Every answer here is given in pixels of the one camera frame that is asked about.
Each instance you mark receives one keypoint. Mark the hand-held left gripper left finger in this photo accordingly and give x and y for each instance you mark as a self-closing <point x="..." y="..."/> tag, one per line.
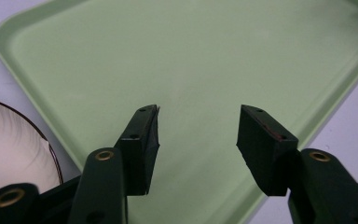
<point x="138" y="152"/>

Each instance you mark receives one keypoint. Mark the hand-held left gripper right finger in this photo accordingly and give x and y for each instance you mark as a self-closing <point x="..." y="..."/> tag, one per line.
<point x="265" y="149"/>

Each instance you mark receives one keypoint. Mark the light green plastic tray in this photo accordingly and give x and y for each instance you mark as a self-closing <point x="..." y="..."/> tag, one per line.
<point x="199" y="62"/>

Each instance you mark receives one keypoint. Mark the white plate with dark rim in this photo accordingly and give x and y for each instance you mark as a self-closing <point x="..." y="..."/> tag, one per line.
<point x="9" y="149"/>

